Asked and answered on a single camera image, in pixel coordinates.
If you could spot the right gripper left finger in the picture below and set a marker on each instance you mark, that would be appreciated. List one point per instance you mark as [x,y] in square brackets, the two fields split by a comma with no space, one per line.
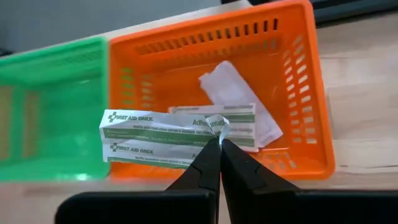
[205,174]

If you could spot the orange plastic basket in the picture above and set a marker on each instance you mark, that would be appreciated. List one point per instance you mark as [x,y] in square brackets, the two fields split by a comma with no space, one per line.
[174,71]

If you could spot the green striped bandage wrapper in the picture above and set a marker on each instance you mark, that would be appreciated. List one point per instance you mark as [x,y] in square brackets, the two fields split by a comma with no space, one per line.
[230,84]
[149,124]
[239,118]
[140,155]

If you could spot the green plastic basket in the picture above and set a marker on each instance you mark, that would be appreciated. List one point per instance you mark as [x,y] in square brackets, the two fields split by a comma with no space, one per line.
[56,124]

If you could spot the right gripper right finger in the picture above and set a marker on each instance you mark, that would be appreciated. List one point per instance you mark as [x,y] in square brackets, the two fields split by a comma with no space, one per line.
[245,177]

